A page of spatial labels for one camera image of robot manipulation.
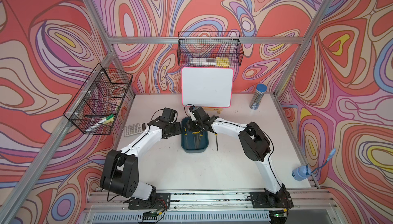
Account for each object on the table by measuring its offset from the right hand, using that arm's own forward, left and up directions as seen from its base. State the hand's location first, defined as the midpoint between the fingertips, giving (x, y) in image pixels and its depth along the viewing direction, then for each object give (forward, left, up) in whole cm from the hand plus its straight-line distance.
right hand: (188, 129), depth 97 cm
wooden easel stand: (+14, -17, +2) cm, 23 cm away
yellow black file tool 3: (-4, -8, -2) cm, 9 cm away
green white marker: (-11, +40, +25) cm, 49 cm away
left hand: (-4, +5, +7) cm, 9 cm away
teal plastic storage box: (-8, -3, -3) cm, 9 cm away
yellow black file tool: (-7, -18, -3) cm, 19 cm away
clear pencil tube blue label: (+18, -47, +9) cm, 51 cm away
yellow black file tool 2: (-4, -5, -2) cm, 7 cm away
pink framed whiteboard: (+21, -16, +16) cm, 31 cm away
